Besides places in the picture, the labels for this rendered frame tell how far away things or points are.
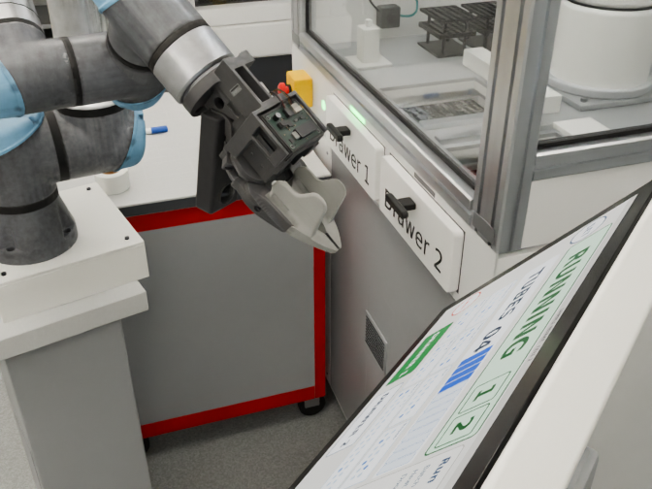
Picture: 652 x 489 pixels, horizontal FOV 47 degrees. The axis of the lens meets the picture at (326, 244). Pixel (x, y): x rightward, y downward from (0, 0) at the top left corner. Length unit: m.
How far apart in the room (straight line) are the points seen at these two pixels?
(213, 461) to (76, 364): 0.73
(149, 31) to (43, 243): 0.59
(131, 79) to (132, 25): 0.09
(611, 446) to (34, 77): 1.16
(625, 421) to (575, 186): 0.55
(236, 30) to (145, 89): 1.36
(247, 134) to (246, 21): 1.52
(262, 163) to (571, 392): 0.39
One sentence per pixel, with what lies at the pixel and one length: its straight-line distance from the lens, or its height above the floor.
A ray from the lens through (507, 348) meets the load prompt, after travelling 0.57.
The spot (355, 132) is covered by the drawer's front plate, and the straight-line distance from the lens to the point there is 1.47.
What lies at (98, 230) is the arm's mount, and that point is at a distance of 1.36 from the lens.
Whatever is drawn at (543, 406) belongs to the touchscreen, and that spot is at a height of 1.19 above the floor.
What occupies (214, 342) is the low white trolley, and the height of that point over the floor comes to 0.35.
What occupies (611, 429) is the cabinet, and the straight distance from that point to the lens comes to 1.48.
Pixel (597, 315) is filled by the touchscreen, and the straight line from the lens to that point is 0.55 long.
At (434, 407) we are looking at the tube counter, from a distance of 0.58.
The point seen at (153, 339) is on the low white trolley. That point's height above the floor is 0.39.
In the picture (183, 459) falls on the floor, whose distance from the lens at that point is 2.05.
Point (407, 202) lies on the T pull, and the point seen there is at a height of 0.91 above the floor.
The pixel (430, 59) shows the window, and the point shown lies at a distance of 1.21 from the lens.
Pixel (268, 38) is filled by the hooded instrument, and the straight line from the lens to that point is 2.26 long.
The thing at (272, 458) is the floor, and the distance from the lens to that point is 2.03.
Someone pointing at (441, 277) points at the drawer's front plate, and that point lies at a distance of 1.19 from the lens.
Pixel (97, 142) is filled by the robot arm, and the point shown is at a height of 1.02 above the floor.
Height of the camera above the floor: 1.51
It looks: 32 degrees down
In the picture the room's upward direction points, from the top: straight up
